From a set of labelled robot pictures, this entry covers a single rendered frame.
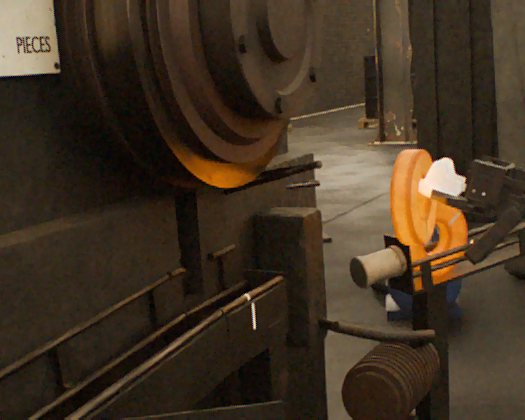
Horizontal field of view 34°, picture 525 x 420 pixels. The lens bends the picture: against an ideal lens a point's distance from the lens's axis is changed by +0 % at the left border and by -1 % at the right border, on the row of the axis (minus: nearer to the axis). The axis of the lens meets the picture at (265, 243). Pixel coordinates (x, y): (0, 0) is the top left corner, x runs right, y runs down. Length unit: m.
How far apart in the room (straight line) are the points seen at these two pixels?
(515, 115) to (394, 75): 6.27
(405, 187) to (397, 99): 8.81
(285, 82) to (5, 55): 0.39
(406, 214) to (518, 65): 2.62
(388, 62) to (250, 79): 9.05
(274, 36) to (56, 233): 0.38
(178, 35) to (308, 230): 0.50
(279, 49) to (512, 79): 2.81
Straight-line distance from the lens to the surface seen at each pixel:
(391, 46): 10.13
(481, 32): 5.35
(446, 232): 1.68
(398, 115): 10.14
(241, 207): 1.46
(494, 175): 1.33
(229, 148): 1.19
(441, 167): 1.36
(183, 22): 1.08
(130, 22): 1.05
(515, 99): 3.92
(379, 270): 1.57
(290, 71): 1.24
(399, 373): 1.51
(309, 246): 1.46
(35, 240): 1.05
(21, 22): 1.10
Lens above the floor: 1.06
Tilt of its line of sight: 12 degrees down
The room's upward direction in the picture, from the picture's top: 4 degrees counter-clockwise
